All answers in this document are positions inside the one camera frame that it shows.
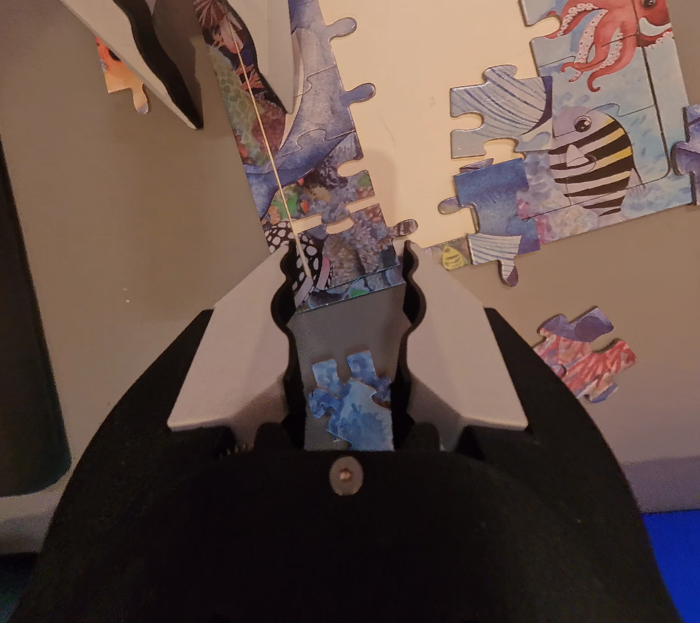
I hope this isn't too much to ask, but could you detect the blue dark coral puzzle piece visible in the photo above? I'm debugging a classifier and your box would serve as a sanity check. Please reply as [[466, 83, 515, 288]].
[[279, 169, 375, 224]]

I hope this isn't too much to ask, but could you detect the light blue anemone puzzle piece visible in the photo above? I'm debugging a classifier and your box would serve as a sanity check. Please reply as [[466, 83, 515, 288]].
[[308, 352, 394, 451]]

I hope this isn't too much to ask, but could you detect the lavender coral puzzle piece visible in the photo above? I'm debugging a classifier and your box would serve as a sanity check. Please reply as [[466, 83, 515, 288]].
[[323, 203, 419, 287]]

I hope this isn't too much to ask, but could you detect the red coral purple puzzle piece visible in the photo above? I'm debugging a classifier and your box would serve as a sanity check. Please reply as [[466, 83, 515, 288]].
[[533, 306, 638, 405]]

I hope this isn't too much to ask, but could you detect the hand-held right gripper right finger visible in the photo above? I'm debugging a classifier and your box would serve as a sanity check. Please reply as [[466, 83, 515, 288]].
[[394, 240, 528, 453]]

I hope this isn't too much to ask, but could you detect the purple white sail puzzle piece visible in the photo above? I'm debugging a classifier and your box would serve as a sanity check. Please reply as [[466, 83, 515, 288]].
[[284, 81, 378, 164]]

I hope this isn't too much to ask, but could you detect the orange print puzzle piece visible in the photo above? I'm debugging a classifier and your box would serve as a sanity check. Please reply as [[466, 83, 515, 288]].
[[96, 35, 149, 115]]

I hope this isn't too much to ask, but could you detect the lavender white whale puzzle piece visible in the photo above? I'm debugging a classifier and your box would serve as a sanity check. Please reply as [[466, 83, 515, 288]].
[[290, 16, 356, 88]]

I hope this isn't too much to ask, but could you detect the sea print puzzle board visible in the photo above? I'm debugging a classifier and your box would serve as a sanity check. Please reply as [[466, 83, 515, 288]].
[[186, 0, 692, 306]]

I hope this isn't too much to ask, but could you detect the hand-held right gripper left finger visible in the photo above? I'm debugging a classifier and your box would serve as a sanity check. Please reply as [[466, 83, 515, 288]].
[[167, 243, 304, 451]]

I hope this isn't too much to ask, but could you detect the blue plastic bin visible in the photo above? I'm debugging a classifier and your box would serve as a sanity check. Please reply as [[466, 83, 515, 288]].
[[642, 511, 700, 623]]

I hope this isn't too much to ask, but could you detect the mottled lavender yellow fish piece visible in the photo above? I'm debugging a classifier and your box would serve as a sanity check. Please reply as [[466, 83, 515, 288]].
[[517, 150, 553, 221]]

